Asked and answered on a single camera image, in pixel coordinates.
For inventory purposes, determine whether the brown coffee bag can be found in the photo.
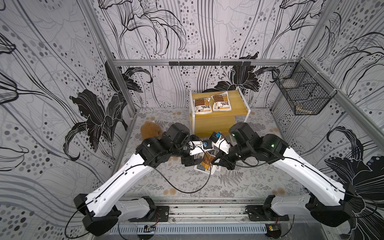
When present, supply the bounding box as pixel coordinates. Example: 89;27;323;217
193;98;213;115
200;152;215;168
212;92;232;112

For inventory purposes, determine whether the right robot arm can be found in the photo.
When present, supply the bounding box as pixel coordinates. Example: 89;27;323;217
210;123;355;227

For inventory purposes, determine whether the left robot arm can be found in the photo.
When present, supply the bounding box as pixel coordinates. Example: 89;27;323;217
74;123;204;236

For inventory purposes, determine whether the blue coffee bag top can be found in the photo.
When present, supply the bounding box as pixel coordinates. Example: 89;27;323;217
194;164;217;175

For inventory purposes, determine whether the white wooden two-tier shelf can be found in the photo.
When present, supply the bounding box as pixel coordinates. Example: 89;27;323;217
189;87;251;138

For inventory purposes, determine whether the brown teddy bear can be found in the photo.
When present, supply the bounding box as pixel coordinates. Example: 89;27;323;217
140;121;164;140

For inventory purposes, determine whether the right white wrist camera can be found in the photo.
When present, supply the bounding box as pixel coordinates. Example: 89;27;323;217
209;132;232;154

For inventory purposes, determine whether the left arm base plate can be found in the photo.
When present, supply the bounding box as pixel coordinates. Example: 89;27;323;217
129;206;170;224

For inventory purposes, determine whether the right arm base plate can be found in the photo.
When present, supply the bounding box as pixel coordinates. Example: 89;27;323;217
245;205;290;222

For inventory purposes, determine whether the grey slotted cable duct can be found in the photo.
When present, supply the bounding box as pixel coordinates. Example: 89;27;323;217
108;224;267;235

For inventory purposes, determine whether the black wire basket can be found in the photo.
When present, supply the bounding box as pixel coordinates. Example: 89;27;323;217
272;62;337;116

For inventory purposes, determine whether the black wall bar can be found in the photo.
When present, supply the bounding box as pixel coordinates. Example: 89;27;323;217
169;61;252;66

